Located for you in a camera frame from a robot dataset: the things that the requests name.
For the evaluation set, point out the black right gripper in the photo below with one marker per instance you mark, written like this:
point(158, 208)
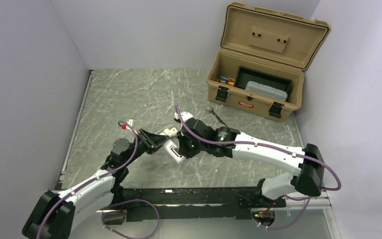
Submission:
point(186, 153)

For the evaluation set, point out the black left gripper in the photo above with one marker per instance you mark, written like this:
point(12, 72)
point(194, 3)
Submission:
point(151, 141)

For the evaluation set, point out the white remote control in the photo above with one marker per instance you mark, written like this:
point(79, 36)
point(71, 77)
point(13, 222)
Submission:
point(172, 149)

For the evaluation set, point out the white plastic pipe elbow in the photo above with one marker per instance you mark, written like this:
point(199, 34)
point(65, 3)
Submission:
point(173, 132)

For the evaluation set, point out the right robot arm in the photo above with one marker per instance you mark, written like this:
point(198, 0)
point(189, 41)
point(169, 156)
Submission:
point(303, 166)

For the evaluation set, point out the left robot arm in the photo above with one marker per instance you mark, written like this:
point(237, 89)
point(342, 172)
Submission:
point(56, 214)

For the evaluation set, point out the silver open-end wrench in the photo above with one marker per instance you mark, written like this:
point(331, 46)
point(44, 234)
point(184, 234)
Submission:
point(210, 110)

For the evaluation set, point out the black toolbox left latch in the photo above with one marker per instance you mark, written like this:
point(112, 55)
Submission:
point(222, 94)

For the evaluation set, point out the black toolbox latch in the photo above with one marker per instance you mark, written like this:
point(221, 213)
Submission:
point(222, 94)
point(276, 110)

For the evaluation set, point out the grey plastic case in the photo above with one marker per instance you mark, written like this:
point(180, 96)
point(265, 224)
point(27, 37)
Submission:
point(265, 90)

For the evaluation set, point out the black tray in toolbox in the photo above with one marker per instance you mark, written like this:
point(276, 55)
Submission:
point(244, 75)

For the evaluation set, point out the black toolbox right latch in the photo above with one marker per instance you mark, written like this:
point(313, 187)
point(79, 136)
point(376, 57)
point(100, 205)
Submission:
point(276, 110)

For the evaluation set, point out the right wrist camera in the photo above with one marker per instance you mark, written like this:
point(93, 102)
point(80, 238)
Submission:
point(184, 116)

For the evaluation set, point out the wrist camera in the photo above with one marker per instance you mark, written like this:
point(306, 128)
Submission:
point(129, 125)
point(184, 116)

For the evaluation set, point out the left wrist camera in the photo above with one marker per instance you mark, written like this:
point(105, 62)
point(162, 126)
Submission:
point(129, 125)

